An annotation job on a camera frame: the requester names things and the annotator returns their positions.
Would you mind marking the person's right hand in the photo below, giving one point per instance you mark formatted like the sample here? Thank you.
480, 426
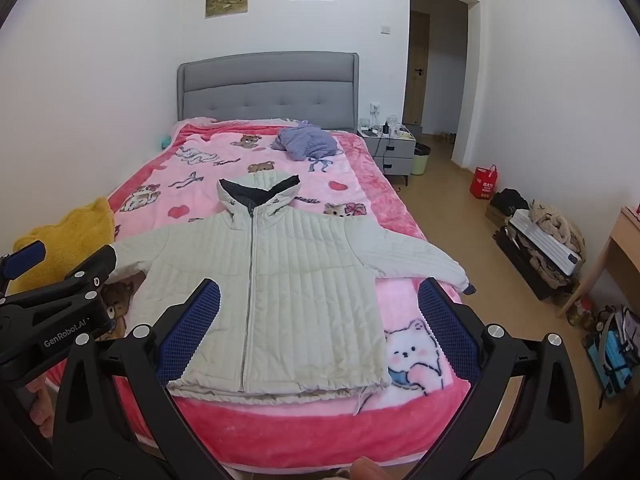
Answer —
370, 470

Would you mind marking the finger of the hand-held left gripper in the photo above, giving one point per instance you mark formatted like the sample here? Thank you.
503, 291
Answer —
25, 257
95, 265

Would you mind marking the white quilted hooded jacket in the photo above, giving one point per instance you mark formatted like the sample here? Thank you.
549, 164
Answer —
300, 280

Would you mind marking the grey backpack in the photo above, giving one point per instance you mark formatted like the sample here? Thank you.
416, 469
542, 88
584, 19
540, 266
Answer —
625, 325

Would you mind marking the white round device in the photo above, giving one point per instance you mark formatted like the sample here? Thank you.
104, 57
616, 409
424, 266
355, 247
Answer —
395, 125

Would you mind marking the purple fuzzy garment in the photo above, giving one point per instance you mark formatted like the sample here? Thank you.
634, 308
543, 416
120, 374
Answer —
307, 141

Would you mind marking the wooden door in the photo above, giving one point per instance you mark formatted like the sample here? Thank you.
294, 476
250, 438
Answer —
416, 75

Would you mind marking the long white box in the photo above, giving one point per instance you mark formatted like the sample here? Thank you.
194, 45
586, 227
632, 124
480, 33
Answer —
545, 245

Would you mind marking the beige patterned cloth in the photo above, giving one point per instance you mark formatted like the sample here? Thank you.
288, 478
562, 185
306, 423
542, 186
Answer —
555, 222

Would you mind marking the teal small object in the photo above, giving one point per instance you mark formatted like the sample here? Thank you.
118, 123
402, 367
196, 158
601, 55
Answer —
165, 140

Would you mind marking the red shopping bag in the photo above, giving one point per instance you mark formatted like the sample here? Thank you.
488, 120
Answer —
484, 184

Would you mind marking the person's left hand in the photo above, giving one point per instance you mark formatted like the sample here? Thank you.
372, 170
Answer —
40, 405

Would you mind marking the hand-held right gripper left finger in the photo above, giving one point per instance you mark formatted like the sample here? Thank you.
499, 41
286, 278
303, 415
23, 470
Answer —
187, 332

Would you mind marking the yellow fuzzy blanket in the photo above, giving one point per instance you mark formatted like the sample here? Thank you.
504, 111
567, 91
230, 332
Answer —
65, 235

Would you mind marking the small bottle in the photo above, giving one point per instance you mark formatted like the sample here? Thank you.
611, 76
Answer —
582, 314

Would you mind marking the wooden desk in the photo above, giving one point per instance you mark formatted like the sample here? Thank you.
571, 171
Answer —
622, 240

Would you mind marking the black bag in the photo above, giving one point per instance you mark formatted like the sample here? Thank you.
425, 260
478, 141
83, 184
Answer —
510, 201

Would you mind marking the green trash bin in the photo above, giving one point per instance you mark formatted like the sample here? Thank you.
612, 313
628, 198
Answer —
421, 160

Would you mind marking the cardboard box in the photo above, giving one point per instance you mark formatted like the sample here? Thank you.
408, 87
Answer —
494, 216

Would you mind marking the pink printed blanket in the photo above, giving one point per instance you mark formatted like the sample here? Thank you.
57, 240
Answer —
425, 420

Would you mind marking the grey nightstand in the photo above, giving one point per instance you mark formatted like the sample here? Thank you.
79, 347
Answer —
395, 157

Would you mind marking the grey sofa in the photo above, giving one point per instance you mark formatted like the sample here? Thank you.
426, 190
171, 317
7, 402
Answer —
270, 90

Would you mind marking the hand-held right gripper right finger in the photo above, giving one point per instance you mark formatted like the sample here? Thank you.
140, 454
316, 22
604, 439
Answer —
450, 332

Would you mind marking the white wall outlet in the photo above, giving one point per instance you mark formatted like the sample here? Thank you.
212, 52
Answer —
374, 109

